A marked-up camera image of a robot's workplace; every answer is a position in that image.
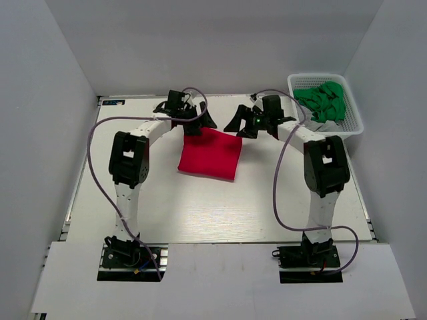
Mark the white plastic basket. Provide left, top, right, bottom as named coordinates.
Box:
left=288, top=73, right=364, bottom=139

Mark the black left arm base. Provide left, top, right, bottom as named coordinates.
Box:
left=97, top=236, right=168, bottom=283

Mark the green t shirt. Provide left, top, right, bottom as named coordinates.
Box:
left=293, top=81, right=346, bottom=123

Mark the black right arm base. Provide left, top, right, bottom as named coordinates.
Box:
left=272, top=239, right=343, bottom=284

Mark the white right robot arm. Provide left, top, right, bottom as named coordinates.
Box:
left=224, top=94, right=350, bottom=266

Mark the blue table label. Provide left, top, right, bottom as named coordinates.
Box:
left=102, top=99, right=125, bottom=106

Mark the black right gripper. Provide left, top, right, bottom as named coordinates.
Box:
left=224, top=105, right=270, bottom=139

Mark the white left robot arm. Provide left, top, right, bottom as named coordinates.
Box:
left=109, top=89, right=217, bottom=241

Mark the red t shirt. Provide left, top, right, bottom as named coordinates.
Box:
left=177, top=128, right=243, bottom=181

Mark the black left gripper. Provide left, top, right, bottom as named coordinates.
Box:
left=177, top=101, right=216, bottom=136

